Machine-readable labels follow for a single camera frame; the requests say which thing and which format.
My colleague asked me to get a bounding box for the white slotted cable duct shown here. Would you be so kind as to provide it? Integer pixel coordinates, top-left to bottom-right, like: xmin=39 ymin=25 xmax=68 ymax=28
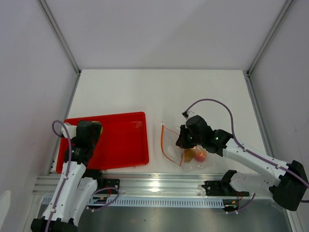
xmin=43 ymin=197 xmax=226 ymax=208

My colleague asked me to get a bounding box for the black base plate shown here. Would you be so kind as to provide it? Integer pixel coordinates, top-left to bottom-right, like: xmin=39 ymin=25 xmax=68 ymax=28
xmin=101 ymin=178 xmax=120 ymax=195
xmin=201 ymin=181 xmax=250 ymax=197

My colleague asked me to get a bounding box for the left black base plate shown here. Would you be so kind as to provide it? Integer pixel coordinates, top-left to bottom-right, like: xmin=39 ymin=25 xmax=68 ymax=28
xmin=101 ymin=178 xmax=120 ymax=195

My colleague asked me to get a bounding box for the orange peach with leaf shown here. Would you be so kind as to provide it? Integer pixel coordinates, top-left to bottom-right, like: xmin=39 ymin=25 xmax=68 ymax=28
xmin=183 ymin=148 xmax=196 ymax=163

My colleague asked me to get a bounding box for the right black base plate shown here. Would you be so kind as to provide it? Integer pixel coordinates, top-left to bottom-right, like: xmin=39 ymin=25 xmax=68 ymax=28
xmin=201 ymin=181 xmax=250 ymax=197

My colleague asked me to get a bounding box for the left aluminium frame post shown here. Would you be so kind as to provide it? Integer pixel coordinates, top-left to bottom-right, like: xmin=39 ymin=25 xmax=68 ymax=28
xmin=37 ymin=0 xmax=81 ymax=75

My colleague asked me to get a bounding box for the aluminium frame post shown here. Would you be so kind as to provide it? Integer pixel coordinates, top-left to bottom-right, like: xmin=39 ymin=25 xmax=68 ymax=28
xmin=37 ymin=0 xmax=81 ymax=75
xmin=246 ymin=0 xmax=297 ymax=75

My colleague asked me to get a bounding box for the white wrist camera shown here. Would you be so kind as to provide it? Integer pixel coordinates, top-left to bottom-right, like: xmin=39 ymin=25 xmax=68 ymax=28
xmin=182 ymin=111 xmax=195 ymax=119
xmin=61 ymin=123 xmax=77 ymax=139

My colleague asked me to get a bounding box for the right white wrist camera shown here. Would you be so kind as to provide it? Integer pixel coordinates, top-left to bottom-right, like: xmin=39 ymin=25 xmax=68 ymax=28
xmin=182 ymin=111 xmax=195 ymax=119

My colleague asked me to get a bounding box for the clear zip bag orange zipper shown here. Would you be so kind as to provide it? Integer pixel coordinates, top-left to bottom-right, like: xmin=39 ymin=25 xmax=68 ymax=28
xmin=160 ymin=123 xmax=213 ymax=173

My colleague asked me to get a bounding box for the green apple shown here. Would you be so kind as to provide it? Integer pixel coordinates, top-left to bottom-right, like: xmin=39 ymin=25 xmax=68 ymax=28
xmin=92 ymin=121 xmax=103 ymax=134

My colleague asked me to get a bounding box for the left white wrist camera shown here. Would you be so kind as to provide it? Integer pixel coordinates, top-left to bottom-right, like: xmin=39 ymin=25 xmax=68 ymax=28
xmin=61 ymin=123 xmax=77 ymax=139

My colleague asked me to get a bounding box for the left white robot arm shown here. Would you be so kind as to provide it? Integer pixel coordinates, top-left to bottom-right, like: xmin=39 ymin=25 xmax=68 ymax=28
xmin=30 ymin=120 xmax=105 ymax=232

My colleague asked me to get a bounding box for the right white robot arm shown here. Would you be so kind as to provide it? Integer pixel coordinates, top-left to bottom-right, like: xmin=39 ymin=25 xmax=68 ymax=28
xmin=176 ymin=113 xmax=309 ymax=211

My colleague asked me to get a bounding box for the right aluminium frame post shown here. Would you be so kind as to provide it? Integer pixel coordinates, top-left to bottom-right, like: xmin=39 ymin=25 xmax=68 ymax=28
xmin=246 ymin=0 xmax=297 ymax=75

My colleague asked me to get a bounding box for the red plastic tray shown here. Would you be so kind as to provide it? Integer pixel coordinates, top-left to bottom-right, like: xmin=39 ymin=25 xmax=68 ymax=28
xmin=65 ymin=112 xmax=149 ymax=170

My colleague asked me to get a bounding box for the aluminium front rail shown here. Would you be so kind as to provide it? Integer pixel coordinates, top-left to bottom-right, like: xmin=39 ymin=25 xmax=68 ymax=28
xmin=32 ymin=173 xmax=272 ymax=199

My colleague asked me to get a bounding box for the small orange peach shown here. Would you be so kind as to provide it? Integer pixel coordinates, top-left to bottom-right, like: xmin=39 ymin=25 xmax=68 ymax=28
xmin=194 ymin=147 xmax=208 ymax=162

